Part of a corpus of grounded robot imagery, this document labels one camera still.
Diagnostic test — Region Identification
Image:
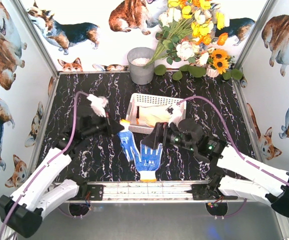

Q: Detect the cream knit glove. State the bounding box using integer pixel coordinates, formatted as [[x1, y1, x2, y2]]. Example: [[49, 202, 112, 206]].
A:
[[136, 105, 170, 127]]

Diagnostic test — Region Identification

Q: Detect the blue dotted white glove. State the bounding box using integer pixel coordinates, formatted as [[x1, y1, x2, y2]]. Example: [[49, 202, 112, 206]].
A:
[[135, 140, 163, 182]]

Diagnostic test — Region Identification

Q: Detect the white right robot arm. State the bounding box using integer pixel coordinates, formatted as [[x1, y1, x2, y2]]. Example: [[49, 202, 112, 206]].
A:
[[141, 118, 289, 218]]

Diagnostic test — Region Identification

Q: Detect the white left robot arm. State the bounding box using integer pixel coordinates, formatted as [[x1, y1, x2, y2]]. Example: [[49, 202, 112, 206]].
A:
[[0, 108, 125, 238]]

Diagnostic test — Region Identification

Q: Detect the white plastic storage basket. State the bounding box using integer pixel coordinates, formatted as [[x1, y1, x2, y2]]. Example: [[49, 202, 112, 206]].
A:
[[125, 93, 187, 135]]

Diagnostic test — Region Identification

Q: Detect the grey metal bucket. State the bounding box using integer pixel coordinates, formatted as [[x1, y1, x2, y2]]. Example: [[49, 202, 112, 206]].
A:
[[127, 47, 155, 85]]

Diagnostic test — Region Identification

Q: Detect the sunflower pot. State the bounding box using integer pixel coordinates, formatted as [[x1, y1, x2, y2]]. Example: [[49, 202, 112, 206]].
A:
[[201, 48, 244, 81]]

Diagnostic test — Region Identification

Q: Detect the artificial flower bouquet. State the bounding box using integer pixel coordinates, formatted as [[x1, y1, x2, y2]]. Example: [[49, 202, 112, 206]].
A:
[[151, 0, 233, 80]]

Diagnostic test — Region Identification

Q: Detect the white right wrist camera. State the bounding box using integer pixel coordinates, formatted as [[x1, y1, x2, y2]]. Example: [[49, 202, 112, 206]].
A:
[[166, 104, 183, 125]]

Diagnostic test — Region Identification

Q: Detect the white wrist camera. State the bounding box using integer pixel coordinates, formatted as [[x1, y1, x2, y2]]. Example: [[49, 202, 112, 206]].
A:
[[87, 94, 109, 117], [166, 104, 183, 125]]

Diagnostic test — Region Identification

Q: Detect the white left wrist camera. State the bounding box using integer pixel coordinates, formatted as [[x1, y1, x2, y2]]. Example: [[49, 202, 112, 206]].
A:
[[87, 94, 109, 117]]

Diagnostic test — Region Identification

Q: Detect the aluminium front rail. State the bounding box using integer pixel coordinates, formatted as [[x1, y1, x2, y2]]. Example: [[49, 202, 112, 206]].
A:
[[51, 181, 273, 203]]

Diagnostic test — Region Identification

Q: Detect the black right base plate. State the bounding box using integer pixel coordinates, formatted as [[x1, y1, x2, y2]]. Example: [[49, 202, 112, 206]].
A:
[[186, 175, 238, 200]]

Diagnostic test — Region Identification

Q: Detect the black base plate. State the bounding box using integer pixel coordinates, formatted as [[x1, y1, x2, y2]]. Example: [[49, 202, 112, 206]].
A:
[[69, 184, 104, 201], [186, 175, 238, 200]]

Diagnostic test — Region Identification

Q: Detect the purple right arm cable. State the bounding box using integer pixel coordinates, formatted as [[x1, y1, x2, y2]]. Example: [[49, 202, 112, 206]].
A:
[[176, 96, 289, 218]]

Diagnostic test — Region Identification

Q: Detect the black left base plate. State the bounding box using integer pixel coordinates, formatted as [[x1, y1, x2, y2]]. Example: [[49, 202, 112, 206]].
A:
[[69, 184, 104, 201]]

